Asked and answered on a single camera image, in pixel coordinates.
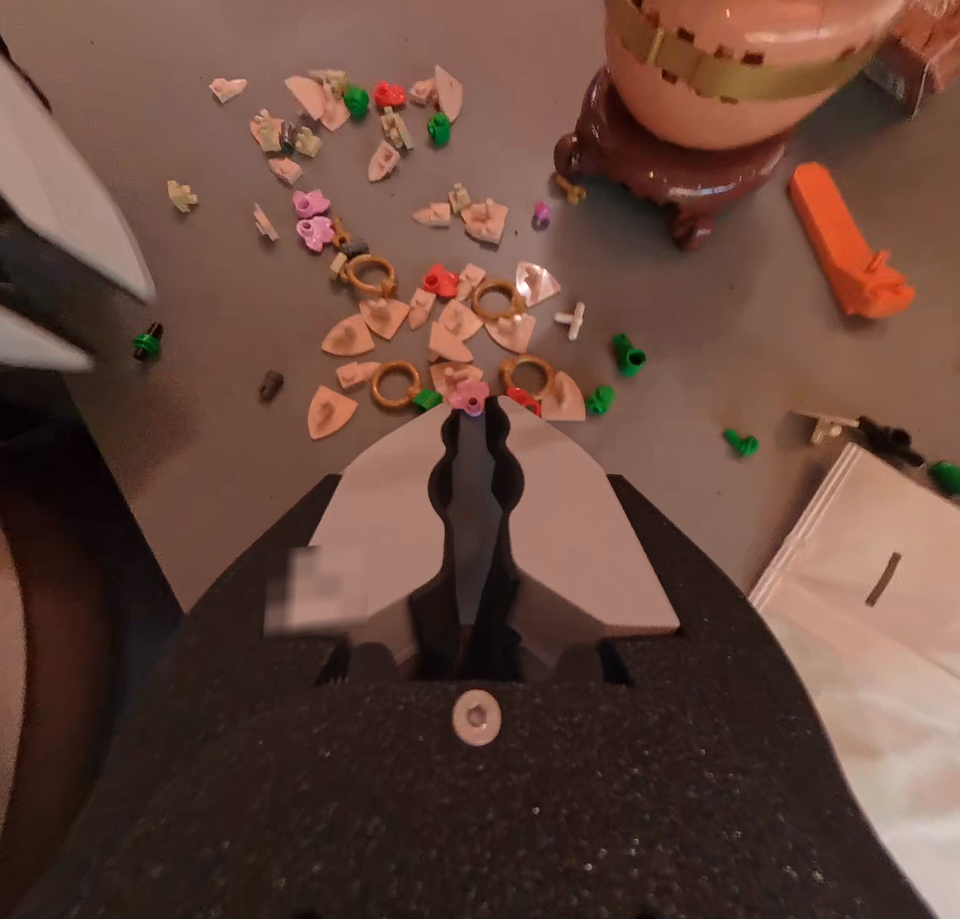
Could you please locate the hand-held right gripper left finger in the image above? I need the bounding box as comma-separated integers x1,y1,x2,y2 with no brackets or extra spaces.
309,411,462,659

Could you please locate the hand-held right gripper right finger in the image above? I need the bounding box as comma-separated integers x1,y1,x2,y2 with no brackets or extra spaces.
478,396,681,667

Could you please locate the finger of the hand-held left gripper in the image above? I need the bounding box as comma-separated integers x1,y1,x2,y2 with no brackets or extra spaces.
0,306,96,374
0,56,156,305

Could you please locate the grey desk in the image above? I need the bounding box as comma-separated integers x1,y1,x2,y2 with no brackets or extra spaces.
0,0,960,613

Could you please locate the pile of small brick pieces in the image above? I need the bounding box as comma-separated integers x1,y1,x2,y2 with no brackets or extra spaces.
208,64,588,442

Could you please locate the black brick piece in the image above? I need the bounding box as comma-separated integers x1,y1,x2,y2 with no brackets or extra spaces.
856,415,927,469

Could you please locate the white paper bag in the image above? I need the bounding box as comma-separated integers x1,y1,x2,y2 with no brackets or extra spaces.
748,442,960,919

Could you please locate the person's lap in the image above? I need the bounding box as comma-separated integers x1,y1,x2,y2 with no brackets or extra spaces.
0,379,185,919

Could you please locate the orange brick separator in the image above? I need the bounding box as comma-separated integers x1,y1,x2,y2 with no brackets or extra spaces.
787,161,918,320

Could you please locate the brick-built potted plant model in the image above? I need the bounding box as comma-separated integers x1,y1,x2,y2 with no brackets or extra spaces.
553,0,927,253

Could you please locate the gold brick ring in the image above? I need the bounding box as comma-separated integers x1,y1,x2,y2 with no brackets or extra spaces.
370,360,423,412
471,278,528,322
342,253,399,296
498,353,558,403

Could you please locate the tan bracket brick piece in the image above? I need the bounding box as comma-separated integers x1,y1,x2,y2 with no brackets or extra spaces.
793,409,860,446

